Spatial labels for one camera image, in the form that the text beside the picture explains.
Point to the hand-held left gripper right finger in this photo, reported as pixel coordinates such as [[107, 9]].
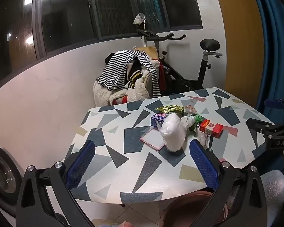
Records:
[[203, 163]]

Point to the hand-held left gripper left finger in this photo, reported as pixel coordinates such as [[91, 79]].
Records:
[[81, 163]]

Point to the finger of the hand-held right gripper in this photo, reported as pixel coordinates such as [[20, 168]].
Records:
[[260, 124], [273, 103]]

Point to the small clear plastic bag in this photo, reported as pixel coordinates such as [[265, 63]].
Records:
[[203, 139]]

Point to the red and orange box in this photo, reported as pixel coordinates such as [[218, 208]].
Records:
[[211, 128]]

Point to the white plastic bag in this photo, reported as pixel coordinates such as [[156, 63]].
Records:
[[174, 132]]

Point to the green plastic wrapper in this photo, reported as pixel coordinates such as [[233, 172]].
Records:
[[197, 120]]

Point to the white tissue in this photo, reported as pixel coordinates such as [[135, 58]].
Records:
[[187, 121]]

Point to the brown round bin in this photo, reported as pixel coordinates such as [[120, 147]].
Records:
[[189, 210]]

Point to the clear wrapper with pink print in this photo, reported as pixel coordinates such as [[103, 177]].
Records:
[[191, 109]]

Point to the pink blister pack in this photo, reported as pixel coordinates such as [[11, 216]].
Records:
[[151, 140]]

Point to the blue cardboard box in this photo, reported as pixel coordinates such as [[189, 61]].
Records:
[[157, 119]]

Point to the gold foil wrapper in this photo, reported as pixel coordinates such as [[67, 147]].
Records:
[[169, 109]]

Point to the person's white fleece clothing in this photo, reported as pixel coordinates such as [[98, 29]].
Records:
[[274, 191]]

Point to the blue curtain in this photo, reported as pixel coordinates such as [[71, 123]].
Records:
[[274, 40]]

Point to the black exercise bike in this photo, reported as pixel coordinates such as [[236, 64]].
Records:
[[204, 63]]

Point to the grey washing machine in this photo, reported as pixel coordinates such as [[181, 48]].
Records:
[[2, 175]]

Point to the red garment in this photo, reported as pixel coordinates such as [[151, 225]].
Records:
[[162, 74]]

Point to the black jacket with yellow stripes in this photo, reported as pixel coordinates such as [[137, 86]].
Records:
[[132, 75]]

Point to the yellow wooden chair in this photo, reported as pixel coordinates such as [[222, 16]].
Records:
[[149, 52]]

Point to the dark framed window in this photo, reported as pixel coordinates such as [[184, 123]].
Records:
[[68, 16]]

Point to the white object on stand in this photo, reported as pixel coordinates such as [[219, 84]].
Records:
[[139, 19]]

